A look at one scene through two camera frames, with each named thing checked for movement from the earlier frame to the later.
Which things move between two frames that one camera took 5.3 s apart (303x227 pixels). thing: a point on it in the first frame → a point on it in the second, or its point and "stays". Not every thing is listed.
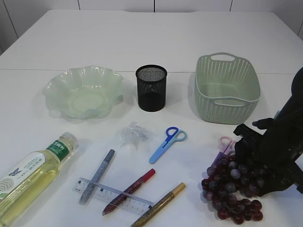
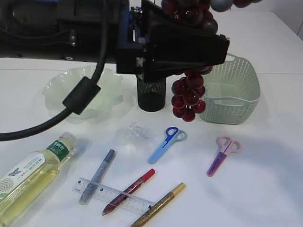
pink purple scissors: [227, 146] stays
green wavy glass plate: [86, 92] stays
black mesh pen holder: [151, 88] stays
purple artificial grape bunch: [224, 183] → [189, 90]
